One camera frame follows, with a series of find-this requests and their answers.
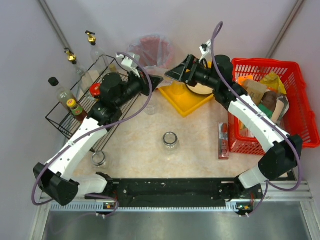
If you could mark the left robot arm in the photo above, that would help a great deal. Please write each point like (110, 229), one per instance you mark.
(55, 177)

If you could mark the red snack packet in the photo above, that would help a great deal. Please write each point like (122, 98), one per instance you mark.
(223, 142)

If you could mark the glass jar metal rim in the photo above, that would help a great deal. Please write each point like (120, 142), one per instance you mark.
(170, 142)

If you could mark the yellow plastic tray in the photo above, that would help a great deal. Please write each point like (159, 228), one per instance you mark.
(186, 103)

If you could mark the small yellow label bottle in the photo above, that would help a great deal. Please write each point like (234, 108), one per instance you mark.
(112, 68)

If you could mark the clear glass cup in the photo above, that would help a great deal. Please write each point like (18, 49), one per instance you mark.
(152, 107)
(177, 88)

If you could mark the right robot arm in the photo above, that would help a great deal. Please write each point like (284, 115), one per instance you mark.
(282, 151)

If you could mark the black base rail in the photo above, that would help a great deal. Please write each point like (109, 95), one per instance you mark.
(176, 192)

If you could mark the red plastic basket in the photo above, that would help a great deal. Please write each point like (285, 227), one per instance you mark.
(300, 119)

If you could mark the green bag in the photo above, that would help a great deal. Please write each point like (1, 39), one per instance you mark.
(265, 110)

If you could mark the brown foil pouch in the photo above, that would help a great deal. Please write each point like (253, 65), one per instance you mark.
(277, 103)

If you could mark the sauce bottle yellow cap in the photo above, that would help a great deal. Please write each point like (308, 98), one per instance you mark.
(77, 110)

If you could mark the glass oil bottle gold spout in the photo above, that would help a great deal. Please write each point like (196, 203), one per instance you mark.
(83, 77)

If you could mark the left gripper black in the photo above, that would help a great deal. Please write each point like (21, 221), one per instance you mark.
(144, 83)

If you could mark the red bin with plastic bag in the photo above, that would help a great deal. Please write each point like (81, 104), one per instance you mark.
(157, 53)

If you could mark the brown paper box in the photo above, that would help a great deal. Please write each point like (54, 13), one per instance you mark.
(255, 90)

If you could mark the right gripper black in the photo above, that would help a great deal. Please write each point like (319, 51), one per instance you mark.
(190, 70)

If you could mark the beige plate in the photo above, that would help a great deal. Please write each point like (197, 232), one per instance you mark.
(200, 89)

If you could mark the dark sauce bottle black cap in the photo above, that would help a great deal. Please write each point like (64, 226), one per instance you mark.
(62, 94)

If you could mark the yellow snack bag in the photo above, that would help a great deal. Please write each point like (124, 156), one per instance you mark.
(274, 83)

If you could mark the red lid chili jar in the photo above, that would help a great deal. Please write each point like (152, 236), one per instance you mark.
(95, 90)

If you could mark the grey cable duct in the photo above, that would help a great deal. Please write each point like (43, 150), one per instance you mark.
(106, 207)

